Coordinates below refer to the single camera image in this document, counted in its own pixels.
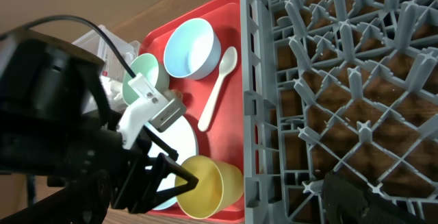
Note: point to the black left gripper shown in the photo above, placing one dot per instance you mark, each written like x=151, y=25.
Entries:
x=139, y=180

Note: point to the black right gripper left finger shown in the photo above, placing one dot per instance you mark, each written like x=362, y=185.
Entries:
x=86, y=201

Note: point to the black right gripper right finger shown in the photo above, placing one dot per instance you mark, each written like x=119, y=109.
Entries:
x=345, y=202

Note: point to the light blue plate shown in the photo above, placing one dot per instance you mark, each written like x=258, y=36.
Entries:
x=179, y=136

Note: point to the yellow plastic cup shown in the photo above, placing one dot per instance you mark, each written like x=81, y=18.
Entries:
x=219, y=186

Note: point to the white tissue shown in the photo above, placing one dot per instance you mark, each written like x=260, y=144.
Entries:
x=113, y=91

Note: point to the green bowl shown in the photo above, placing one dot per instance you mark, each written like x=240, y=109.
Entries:
x=148, y=65

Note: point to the light blue bowl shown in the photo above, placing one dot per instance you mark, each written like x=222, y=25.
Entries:
x=193, y=50

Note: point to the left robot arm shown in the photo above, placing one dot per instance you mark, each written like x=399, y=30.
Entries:
x=56, y=121

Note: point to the grey dishwasher rack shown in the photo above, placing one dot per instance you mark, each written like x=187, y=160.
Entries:
x=338, y=86

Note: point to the clear plastic bin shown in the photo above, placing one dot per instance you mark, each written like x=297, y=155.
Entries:
x=93, y=43

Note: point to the white plastic spoon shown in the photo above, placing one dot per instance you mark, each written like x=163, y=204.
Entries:
x=227, y=64

